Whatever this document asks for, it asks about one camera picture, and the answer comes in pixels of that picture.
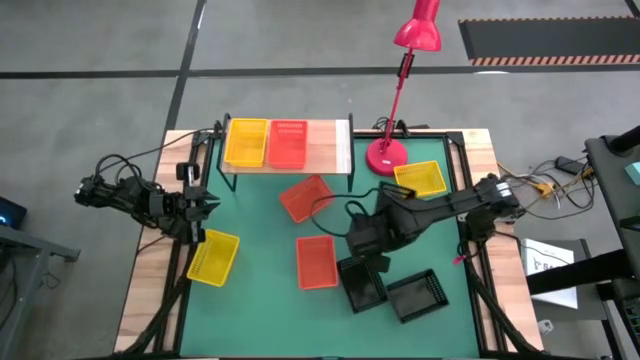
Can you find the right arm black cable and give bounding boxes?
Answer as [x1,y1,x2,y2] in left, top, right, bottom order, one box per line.
[309,185,384,239]

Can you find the green table mat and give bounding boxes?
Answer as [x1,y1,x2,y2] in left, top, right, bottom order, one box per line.
[178,137,482,359]

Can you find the orange plastic basket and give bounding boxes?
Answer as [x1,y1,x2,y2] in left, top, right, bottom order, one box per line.
[295,234,341,291]
[278,173,336,225]
[266,119,309,170]

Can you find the black power adapter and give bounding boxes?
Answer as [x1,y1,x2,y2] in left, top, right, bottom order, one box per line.
[554,155,582,176]

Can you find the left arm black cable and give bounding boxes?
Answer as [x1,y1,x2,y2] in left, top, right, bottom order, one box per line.
[93,128,217,189]

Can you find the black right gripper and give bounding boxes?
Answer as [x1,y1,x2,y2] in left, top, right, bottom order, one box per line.
[346,207,401,274]

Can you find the black lamp power cord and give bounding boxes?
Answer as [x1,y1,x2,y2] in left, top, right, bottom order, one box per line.
[372,116,431,137]

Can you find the tangled floor cables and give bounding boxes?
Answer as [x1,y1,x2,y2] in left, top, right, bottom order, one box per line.
[497,158,599,224]

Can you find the black metal table frame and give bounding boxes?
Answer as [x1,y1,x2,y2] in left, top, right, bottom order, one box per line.
[113,119,547,360]

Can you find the grey side table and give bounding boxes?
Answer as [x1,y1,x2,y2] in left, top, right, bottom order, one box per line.
[0,223,82,346]

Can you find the black side stand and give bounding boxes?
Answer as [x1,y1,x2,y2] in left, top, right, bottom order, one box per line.
[525,124,640,360]

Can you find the hazard-striped black floor mat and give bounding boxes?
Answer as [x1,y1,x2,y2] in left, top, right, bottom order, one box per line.
[458,16,640,68]

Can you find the yellow plastic basket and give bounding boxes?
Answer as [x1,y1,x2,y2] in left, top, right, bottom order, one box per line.
[186,228,241,289]
[223,117,270,169]
[392,159,449,199]

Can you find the red desk lamp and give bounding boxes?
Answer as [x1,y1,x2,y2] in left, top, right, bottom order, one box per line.
[364,0,443,178]

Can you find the black plastic basket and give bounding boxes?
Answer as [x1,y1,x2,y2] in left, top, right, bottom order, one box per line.
[385,268,450,325]
[335,255,390,315]

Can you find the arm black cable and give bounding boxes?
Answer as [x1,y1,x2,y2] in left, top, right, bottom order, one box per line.
[93,128,217,189]
[309,185,384,239]

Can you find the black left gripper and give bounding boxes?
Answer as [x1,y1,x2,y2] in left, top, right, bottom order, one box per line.
[160,162,222,246]

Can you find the dark screen blue light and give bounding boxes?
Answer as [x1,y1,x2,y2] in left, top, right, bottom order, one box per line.
[0,195,29,231]

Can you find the wooden shelf black legs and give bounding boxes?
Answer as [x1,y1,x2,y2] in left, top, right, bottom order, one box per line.
[215,112,357,194]

